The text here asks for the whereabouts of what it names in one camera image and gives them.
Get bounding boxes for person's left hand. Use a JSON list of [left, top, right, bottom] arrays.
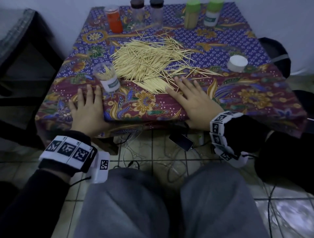
[[68, 85, 111, 138]]

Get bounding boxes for person's right hand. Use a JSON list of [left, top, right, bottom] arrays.
[[166, 76, 224, 130]]

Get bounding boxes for person's right forearm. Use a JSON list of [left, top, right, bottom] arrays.
[[224, 114, 314, 196]]

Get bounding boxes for person's left forearm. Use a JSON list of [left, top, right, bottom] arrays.
[[0, 167, 74, 238]]

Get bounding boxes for floral batik tablecloth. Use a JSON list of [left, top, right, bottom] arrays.
[[35, 2, 308, 138]]

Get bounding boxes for black smartphone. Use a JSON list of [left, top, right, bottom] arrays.
[[169, 133, 194, 152]]

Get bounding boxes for open clear toothpick jar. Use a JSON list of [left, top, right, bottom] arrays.
[[93, 62, 121, 94]]

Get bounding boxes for right wrist marker band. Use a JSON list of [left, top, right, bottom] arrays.
[[209, 110, 245, 161]]

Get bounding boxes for wrist marker band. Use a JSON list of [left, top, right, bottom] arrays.
[[209, 110, 245, 161], [39, 136, 98, 177]]

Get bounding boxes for pile of wooden toothpicks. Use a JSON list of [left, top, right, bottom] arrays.
[[109, 29, 224, 95]]

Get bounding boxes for left wrist marker band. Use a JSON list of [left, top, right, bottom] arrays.
[[39, 136, 98, 177]]

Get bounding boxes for white jar lid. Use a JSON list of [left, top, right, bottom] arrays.
[[226, 55, 249, 73]]

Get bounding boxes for green-lid jar of toothpicks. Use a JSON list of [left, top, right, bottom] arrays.
[[184, 0, 201, 30]]

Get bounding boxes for dark wicker-top side table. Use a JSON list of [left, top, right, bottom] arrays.
[[0, 8, 65, 107]]

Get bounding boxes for green-lid jar with white label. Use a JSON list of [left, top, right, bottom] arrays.
[[203, 0, 225, 27]]

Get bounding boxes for clear jar with dark lid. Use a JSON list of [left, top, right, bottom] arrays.
[[130, 0, 148, 28], [149, 0, 164, 28]]

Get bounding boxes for orange jar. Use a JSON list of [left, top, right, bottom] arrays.
[[104, 5, 124, 34]]

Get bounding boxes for black backpack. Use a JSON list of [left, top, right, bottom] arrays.
[[258, 37, 291, 79]]

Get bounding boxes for person's grey trousers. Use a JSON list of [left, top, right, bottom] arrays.
[[73, 162, 271, 238]]

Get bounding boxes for white cable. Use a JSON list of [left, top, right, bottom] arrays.
[[119, 129, 150, 170]]

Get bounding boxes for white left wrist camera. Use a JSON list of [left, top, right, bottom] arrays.
[[91, 152, 110, 184]]

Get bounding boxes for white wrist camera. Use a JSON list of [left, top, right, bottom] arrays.
[[91, 152, 110, 184], [231, 151, 249, 169]]

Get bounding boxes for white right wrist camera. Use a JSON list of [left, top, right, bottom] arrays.
[[231, 151, 249, 169]]

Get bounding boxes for black cable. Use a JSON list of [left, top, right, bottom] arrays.
[[266, 185, 279, 238]]

